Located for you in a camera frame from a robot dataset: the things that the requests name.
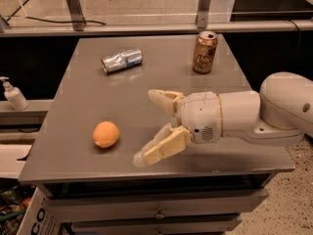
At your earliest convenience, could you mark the black cable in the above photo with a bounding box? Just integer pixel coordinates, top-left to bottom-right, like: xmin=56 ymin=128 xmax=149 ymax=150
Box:
xmin=6 ymin=0 xmax=107 ymax=26

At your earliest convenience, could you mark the orange soda can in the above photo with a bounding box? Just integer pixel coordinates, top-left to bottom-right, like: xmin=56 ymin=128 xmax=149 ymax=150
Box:
xmin=193 ymin=30 xmax=218 ymax=73

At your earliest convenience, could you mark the metal railing frame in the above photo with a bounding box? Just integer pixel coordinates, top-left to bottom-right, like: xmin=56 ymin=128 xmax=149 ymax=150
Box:
xmin=0 ymin=0 xmax=313 ymax=37

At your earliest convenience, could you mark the white pump bottle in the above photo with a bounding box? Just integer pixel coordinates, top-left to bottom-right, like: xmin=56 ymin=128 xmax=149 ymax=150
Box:
xmin=0 ymin=76 xmax=28 ymax=111

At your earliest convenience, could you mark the grey drawer cabinet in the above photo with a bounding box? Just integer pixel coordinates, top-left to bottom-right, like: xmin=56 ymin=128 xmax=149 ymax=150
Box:
xmin=20 ymin=35 xmax=293 ymax=235

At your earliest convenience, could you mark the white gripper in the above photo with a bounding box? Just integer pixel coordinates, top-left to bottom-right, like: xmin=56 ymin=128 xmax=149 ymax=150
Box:
xmin=133 ymin=89 xmax=222 ymax=167

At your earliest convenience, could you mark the white cardboard box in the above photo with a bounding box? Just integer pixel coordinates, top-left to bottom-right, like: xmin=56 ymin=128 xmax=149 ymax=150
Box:
xmin=17 ymin=188 xmax=61 ymax=235

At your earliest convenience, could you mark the orange fruit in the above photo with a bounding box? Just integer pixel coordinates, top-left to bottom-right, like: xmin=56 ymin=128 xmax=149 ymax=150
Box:
xmin=92 ymin=121 xmax=119 ymax=148

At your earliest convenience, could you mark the crushed silver can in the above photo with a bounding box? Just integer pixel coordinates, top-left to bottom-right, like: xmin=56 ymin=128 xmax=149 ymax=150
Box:
xmin=101 ymin=48 xmax=143 ymax=74

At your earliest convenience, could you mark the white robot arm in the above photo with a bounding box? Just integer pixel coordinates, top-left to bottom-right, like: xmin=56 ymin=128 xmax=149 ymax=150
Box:
xmin=133 ymin=72 xmax=313 ymax=167

